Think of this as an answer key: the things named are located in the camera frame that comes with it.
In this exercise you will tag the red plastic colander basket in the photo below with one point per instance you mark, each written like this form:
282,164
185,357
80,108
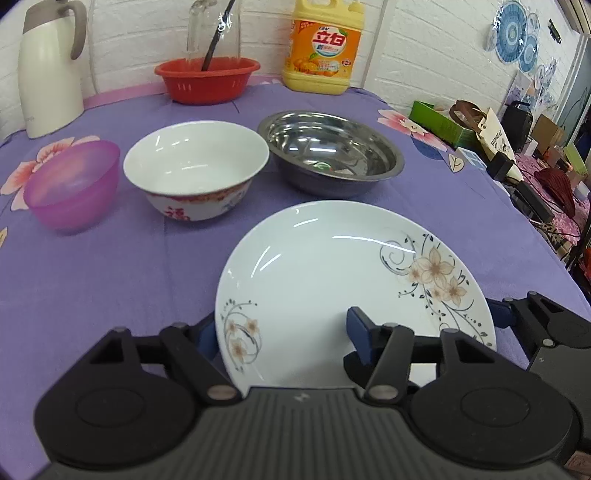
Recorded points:
207,87

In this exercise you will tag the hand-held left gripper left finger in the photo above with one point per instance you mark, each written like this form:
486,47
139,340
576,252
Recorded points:
207,337

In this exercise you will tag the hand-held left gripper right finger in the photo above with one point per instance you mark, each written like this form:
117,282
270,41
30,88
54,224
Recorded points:
360,332

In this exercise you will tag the white floral plate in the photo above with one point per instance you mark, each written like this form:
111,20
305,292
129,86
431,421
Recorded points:
323,277

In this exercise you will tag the yellow detergent bottle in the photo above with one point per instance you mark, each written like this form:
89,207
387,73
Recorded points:
318,69

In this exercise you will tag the black wall hook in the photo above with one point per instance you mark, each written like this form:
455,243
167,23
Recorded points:
554,32

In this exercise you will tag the wall picture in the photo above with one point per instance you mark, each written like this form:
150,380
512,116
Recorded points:
518,88

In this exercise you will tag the clear glass pitcher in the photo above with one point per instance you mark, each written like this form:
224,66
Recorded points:
196,27

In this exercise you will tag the green cardboard box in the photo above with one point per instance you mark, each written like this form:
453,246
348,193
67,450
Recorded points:
434,122

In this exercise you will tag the white thermos jug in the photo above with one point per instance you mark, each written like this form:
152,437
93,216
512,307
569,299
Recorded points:
46,83

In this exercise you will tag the black speaker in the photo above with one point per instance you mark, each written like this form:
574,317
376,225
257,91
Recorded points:
517,124

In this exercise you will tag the long black box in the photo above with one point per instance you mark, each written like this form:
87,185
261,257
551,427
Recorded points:
533,201

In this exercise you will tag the black stirring stick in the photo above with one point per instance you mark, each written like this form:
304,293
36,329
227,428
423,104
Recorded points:
213,46

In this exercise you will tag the white ceramic bowl red pattern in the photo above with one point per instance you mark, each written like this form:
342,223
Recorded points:
194,157

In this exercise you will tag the dark red knitted cloth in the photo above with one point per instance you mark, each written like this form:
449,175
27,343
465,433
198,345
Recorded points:
556,187

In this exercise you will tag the stainless steel bowl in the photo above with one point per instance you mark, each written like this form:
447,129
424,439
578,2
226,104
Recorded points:
332,147

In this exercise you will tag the pink plastic bowl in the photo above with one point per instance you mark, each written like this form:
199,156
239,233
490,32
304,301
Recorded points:
69,194

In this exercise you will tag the small blue paper fan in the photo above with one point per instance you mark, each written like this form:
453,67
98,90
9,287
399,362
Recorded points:
529,53

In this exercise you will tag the purple floral tablecloth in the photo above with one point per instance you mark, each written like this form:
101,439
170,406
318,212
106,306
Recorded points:
138,277

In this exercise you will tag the large blue paper fan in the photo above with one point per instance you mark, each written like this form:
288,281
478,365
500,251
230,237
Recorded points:
511,30

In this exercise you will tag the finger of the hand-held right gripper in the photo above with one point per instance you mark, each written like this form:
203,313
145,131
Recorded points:
502,314

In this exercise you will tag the brown cardboard box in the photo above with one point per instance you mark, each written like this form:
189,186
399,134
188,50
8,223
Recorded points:
547,134

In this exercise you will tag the cream tote bag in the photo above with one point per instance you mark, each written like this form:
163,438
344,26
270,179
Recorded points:
496,138

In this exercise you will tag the brown leather bag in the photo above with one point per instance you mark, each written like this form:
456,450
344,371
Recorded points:
464,113

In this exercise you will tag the white air conditioner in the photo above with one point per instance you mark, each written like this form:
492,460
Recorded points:
579,14

